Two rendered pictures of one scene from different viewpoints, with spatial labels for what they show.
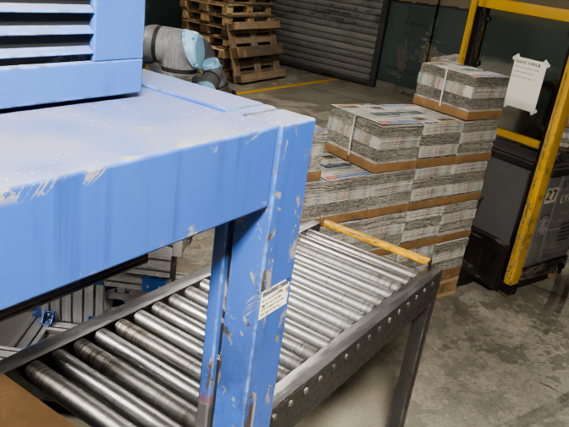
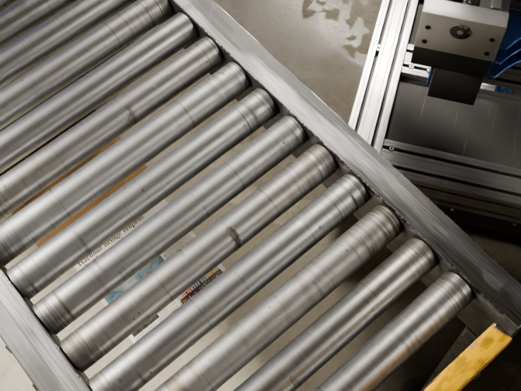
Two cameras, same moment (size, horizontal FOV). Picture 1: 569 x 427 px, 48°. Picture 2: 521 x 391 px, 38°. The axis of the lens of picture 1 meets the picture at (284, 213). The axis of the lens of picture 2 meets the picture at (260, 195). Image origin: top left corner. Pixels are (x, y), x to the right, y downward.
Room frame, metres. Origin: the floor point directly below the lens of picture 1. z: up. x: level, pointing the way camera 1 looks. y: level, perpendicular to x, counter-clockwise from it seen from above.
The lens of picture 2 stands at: (2.08, -0.49, 1.72)
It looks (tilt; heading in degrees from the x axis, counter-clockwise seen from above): 63 degrees down; 112
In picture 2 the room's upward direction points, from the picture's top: 5 degrees counter-clockwise
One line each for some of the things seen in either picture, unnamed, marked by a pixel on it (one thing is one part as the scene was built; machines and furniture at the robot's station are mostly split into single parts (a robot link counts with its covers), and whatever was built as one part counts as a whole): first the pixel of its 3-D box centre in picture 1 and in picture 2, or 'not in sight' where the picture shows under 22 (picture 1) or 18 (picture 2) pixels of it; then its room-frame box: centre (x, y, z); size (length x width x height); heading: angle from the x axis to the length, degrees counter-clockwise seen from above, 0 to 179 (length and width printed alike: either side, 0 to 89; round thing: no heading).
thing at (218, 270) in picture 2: not in sight; (150, 268); (1.56, 0.04, 0.00); 0.37 x 0.28 x 0.01; 148
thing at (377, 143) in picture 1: (372, 137); not in sight; (3.12, -0.38, 0.95); 0.38 x 0.29 x 0.23; 38
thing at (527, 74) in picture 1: (515, 72); not in sight; (3.78, -1.19, 1.28); 0.57 x 0.01 x 0.65; 39
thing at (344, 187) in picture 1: (335, 238); not in sight; (3.04, -0.28, 0.42); 1.17 x 0.39 x 0.83; 129
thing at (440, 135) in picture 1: (413, 134); not in sight; (3.31, -0.61, 0.95); 0.38 x 0.29 x 0.23; 38
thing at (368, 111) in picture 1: (375, 113); not in sight; (3.13, -0.38, 1.06); 0.37 x 0.29 x 0.01; 38
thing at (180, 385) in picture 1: (163, 375); not in sight; (1.25, 0.23, 0.77); 0.47 x 0.05 x 0.05; 58
